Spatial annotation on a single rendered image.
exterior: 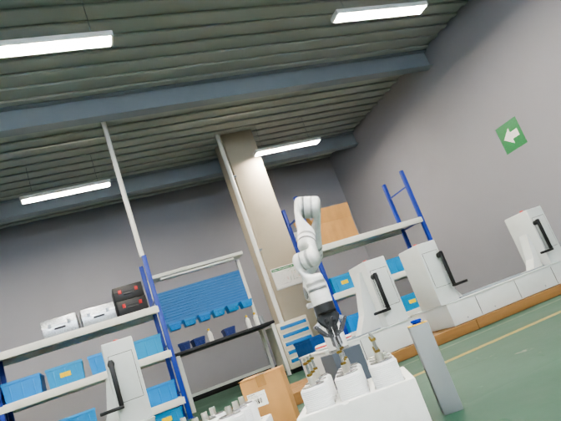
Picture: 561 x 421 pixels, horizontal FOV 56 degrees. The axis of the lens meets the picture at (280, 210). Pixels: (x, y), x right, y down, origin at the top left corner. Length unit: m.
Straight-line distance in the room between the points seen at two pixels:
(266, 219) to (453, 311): 4.67
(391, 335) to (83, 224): 7.46
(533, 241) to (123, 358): 3.78
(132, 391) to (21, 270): 6.91
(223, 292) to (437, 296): 4.09
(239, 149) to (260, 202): 0.99
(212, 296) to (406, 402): 6.29
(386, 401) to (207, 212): 9.26
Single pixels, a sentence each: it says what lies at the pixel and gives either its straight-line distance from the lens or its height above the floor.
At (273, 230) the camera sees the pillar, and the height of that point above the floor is 2.16.
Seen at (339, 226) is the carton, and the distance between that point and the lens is 7.33.
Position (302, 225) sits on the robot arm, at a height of 0.80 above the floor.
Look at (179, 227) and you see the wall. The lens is 10.58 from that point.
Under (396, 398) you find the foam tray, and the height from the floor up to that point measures 0.14.
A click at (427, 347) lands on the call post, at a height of 0.23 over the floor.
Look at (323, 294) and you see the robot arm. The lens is 1.88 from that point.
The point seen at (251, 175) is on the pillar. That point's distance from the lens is 8.78.
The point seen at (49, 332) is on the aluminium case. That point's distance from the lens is 6.39.
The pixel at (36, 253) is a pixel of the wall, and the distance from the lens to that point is 10.43.
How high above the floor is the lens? 0.41
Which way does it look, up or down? 14 degrees up
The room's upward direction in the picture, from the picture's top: 20 degrees counter-clockwise
